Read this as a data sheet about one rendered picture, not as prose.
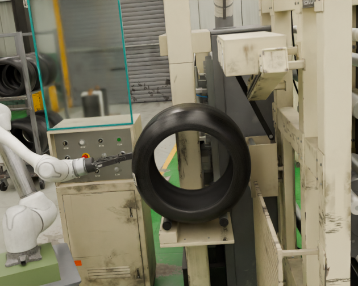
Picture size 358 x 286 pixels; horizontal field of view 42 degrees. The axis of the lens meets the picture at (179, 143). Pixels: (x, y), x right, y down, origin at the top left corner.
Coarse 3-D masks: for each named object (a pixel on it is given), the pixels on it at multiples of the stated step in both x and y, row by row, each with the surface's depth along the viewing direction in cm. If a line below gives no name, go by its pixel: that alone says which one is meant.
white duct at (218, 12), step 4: (216, 0) 287; (220, 0) 285; (228, 0) 285; (232, 0) 289; (216, 4) 289; (220, 4) 287; (228, 4) 287; (232, 4) 291; (216, 8) 292; (220, 8) 289; (228, 8) 290; (232, 8) 294; (216, 12) 295; (220, 12) 292; (228, 12) 293; (232, 12) 297; (220, 16) 295
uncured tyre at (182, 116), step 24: (168, 120) 218; (192, 120) 216; (216, 120) 217; (144, 144) 220; (240, 144) 219; (144, 168) 222; (240, 168) 220; (144, 192) 225; (168, 192) 253; (192, 192) 253; (216, 192) 252; (240, 192) 225; (168, 216) 229; (192, 216) 227; (216, 216) 229
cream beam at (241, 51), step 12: (228, 36) 212; (240, 36) 201; (252, 36) 190; (264, 36) 183; (276, 36) 183; (228, 48) 185; (240, 48) 184; (252, 48) 184; (264, 48) 184; (228, 60) 186; (240, 60) 186; (252, 60) 185; (228, 72) 187; (240, 72) 187; (252, 72) 186
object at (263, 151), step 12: (252, 144) 254; (264, 144) 250; (276, 144) 250; (252, 156) 252; (264, 156) 252; (276, 156) 251; (252, 168) 254; (264, 168) 253; (276, 168) 253; (252, 180) 255; (264, 180) 255; (276, 180) 255; (252, 192) 257; (264, 192) 257; (276, 192) 256
